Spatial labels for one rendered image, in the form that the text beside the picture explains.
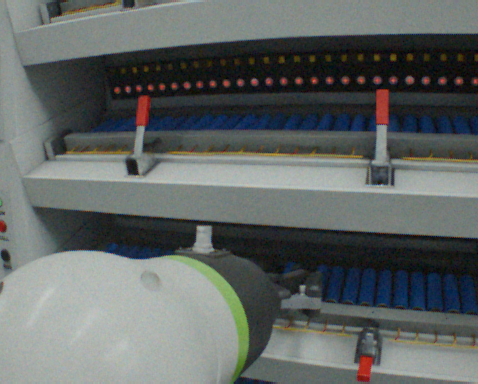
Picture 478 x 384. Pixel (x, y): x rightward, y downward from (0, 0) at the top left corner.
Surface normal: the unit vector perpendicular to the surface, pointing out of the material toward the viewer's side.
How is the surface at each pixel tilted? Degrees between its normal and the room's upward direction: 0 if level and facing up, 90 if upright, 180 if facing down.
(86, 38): 109
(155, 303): 43
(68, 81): 90
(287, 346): 19
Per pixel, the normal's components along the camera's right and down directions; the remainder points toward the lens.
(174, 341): 0.82, -0.42
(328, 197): -0.31, 0.48
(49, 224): 0.94, 0.04
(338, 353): -0.12, -0.88
